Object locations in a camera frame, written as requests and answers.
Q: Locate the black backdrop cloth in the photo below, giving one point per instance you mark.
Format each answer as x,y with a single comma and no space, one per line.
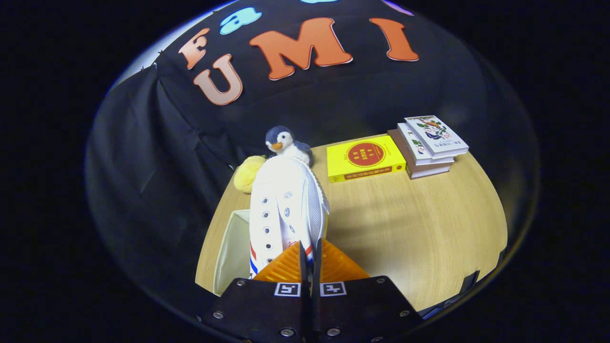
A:
157,166

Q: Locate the brown cover book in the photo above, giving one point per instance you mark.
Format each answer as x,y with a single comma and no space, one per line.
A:
429,170

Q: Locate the illustrated bird cover book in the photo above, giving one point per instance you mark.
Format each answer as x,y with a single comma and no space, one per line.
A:
436,136

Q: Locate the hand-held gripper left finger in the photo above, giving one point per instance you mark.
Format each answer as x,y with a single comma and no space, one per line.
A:
303,267

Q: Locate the white canvas shoe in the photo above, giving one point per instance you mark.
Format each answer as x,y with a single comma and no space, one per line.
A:
286,205

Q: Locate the white cover book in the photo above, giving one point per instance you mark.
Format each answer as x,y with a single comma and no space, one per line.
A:
414,147

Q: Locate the penguin plush toy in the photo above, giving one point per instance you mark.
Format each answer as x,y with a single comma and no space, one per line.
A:
283,140

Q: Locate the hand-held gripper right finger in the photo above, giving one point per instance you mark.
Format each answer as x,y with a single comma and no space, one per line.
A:
317,267

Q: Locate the beige fabric storage box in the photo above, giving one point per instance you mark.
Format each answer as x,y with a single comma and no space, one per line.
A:
236,252

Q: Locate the yellow plush ball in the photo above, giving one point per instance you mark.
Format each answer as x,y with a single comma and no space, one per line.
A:
245,176

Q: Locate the yellow book with red circle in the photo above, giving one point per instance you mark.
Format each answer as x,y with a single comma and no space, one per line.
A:
364,159

